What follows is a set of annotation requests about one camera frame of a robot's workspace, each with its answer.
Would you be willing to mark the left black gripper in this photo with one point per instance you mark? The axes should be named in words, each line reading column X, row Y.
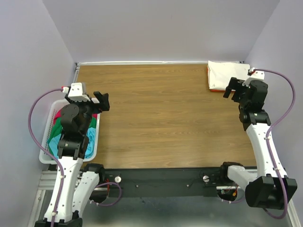
column 103, row 104

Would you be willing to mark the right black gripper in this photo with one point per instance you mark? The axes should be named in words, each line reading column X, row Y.
column 234, row 83

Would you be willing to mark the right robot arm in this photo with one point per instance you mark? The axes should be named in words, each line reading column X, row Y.
column 271, row 188

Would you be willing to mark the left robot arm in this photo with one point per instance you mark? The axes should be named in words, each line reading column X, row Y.
column 69, row 199

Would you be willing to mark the folded white t shirt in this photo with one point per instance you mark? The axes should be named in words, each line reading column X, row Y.
column 237, row 70

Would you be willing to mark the green t shirt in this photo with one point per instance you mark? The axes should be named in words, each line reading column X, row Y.
column 57, row 125

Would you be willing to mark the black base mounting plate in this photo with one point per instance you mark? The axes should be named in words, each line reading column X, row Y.
column 169, row 182

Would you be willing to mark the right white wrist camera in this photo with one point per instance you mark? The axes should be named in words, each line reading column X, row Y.
column 253, row 74

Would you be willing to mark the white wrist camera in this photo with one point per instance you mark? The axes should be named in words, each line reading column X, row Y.
column 77, row 92
column 253, row 74

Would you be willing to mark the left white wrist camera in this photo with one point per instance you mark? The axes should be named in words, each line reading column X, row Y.
column 77, row 92

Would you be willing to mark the aluminium frame rail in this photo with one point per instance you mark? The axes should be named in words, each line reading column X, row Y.
column 43, row 196

